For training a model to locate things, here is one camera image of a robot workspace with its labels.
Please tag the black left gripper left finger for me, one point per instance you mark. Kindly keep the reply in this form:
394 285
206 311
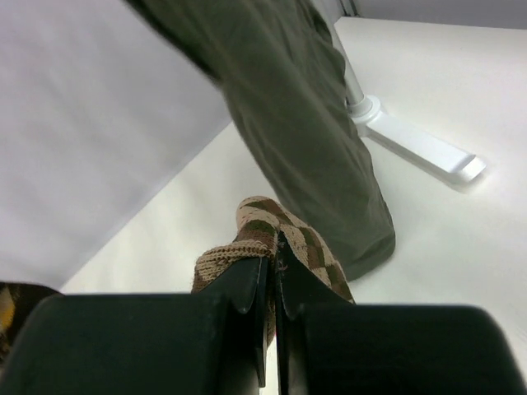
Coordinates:
211 342

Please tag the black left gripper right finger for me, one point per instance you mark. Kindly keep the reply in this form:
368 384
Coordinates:
339 348

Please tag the brown black argyle sock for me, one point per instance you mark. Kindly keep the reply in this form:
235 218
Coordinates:
18 300

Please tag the silver clothes rack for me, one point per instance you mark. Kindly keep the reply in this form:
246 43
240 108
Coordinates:
440 159

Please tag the olive green hanging garment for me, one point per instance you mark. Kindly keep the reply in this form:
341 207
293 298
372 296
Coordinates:
283 83

